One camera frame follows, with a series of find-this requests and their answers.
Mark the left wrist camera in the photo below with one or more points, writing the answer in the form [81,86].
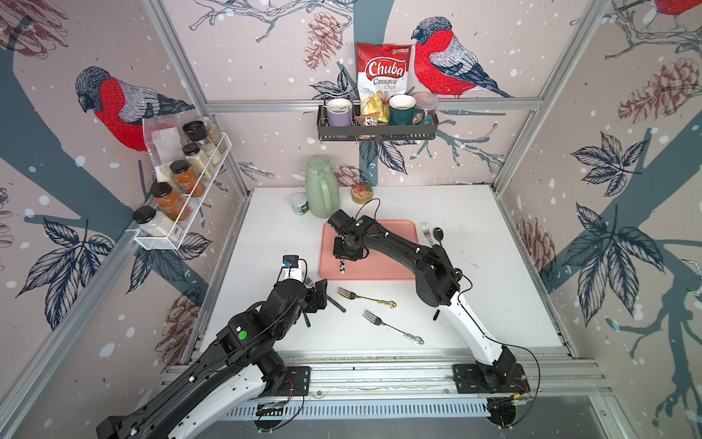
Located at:
[290,266]

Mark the grey speckled handle fork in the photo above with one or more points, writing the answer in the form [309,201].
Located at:
[335,303]

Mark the orange spice jar front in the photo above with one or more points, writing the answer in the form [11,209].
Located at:
[170,201]

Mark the orange spice jar middle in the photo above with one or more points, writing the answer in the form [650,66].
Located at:
[187,178]

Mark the clear plastic bag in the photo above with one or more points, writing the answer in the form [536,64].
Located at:
[164,144]

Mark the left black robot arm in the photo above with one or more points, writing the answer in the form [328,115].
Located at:
[239,365]

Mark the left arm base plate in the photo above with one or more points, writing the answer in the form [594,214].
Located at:
[295,383]

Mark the teal handle fork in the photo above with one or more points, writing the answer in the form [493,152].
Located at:
[426,230]

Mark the white powder spice jar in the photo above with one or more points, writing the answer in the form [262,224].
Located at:
[156,224]

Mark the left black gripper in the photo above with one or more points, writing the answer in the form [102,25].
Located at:
[315,303]

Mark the silver ornate handle fork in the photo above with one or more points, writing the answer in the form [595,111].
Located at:
[377,321]

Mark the green thermos jug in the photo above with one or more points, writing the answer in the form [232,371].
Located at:
[321,187]

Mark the beige spice jar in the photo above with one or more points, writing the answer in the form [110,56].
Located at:
[198,160]

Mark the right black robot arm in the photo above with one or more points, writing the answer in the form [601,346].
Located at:
[437,285]

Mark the dark green mug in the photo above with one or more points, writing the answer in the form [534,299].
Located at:
[403,111]

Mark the purple mug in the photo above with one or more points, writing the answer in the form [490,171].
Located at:
[339,112]

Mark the clear jar pink lid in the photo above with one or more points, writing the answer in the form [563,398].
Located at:
[426,104]

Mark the small green labelled can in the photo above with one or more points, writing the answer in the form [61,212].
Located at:
[300,204]

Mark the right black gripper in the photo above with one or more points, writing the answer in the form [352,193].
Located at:
[336,255]

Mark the clear acrylic spice rack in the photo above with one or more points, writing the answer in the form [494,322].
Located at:
[191,243]

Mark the round gold tin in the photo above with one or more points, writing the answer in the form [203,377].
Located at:
[361,193]

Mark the pink plastic tray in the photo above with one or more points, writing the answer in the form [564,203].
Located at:
[376,267]

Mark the small black spoon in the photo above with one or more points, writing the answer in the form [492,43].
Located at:
[438,235]

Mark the dark lid spice jar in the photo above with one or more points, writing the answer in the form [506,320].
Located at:
[197,132]

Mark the dark wall shelf basket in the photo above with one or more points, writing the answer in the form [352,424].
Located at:
[379,133]

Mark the orange spice jar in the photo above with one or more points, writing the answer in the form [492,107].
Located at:
[170,201]
[187,178]

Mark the red Chuba chips bag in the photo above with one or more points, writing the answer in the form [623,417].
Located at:
[382,69]

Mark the gold ornate fork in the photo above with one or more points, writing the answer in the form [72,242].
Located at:
[350,295]

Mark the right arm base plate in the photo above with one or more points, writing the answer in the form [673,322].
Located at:
[504,376]

